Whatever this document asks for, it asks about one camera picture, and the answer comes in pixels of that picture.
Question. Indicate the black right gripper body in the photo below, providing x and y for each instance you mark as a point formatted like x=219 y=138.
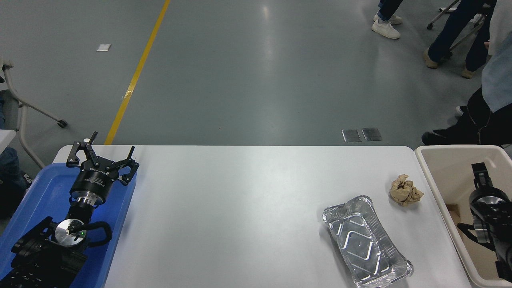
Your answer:
x=473 y=196

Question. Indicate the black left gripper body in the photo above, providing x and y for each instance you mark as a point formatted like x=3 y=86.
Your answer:
x=92 y=180

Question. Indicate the rectangular foil tray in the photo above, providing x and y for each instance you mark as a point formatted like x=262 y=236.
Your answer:
x=360 y=244

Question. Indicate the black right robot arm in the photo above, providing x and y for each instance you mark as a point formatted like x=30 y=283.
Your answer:
x=494 y=236

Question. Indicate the metal floor plate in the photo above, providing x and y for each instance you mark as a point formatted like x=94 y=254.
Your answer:
x=372 y=134
x=351 y=135

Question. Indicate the large pale plastic bin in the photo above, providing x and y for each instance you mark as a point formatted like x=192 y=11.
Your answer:
x=444 y=168

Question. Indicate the blue plastic tray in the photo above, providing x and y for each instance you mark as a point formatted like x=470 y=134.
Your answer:
x=44 y=188

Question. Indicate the crumpled tan paper ball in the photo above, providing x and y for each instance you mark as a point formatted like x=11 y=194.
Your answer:
x=404 y=192

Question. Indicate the person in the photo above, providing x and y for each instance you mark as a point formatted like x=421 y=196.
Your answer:
x=496 y=80
x=452 y=28
x=386 y=28
x=8 y=164

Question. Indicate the white side table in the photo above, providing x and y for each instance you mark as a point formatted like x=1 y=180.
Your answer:
x=6 y=140

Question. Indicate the grey wheeled chair frame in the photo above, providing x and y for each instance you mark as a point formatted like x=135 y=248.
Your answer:
x=22 y=128

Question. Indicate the wheeled metal cart frame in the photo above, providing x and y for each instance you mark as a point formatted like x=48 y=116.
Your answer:
x=440 y=14

